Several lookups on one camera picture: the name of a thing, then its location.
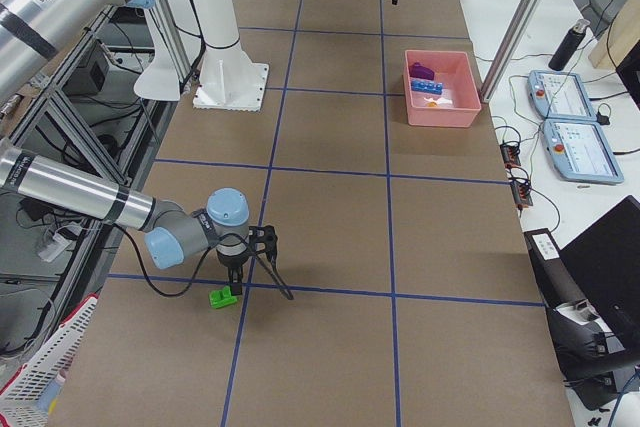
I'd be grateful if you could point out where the green block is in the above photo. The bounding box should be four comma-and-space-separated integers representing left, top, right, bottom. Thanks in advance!
208, 286, 238, 310

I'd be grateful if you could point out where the purple block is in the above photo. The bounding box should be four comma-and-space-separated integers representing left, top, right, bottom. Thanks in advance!
409, 62, 435, 81

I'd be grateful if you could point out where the long blue block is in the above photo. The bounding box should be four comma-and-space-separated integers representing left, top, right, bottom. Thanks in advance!
410, 78, 444, 95

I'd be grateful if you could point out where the pink plastic box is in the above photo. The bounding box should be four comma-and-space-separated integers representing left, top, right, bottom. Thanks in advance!
403, 50, 481, 128

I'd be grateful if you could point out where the black bottle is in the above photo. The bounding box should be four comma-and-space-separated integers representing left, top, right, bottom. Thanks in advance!
548, 18, 590, 71

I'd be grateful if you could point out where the upper teach pendant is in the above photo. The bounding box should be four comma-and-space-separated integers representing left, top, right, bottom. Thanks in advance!
527, 70, 596, 121

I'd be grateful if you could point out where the teach pendant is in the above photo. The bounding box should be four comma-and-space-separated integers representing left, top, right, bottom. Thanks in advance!
527, 70, 596, 121
542, 118, 624, 185

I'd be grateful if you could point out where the upper orange usb hub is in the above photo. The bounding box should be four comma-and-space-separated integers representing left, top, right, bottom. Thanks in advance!
499, 142, 522, 169

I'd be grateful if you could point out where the orange usb hub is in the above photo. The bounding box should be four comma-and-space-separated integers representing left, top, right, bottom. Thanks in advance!
510, 180, 533, 211
499, 142, 522, 169

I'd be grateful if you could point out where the lower orange usb hub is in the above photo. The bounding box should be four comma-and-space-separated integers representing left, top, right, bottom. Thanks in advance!
510, 180, 533, 211

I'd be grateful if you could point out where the white plastic basket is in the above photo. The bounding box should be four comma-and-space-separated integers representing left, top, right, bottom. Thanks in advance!
1, 294, 98, 426

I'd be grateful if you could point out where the lower teach pendant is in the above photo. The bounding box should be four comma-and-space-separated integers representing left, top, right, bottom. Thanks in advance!
542, 118, 624, 185

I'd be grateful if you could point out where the black laptop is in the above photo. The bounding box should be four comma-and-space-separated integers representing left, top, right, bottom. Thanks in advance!
560, 195, 639, 348

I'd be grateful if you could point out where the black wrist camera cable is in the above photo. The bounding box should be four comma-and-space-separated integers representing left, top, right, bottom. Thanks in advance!
119, 226, 296, 302

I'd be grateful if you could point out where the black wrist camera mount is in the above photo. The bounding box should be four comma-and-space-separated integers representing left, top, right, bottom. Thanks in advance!
249, 225, 278, 264

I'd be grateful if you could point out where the aluminium frame post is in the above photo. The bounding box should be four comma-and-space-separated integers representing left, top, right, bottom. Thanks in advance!
479, 0, 541, 103

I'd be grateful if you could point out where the white camera stand post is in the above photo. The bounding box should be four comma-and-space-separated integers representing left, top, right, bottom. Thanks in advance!
193, 0, 269, 112

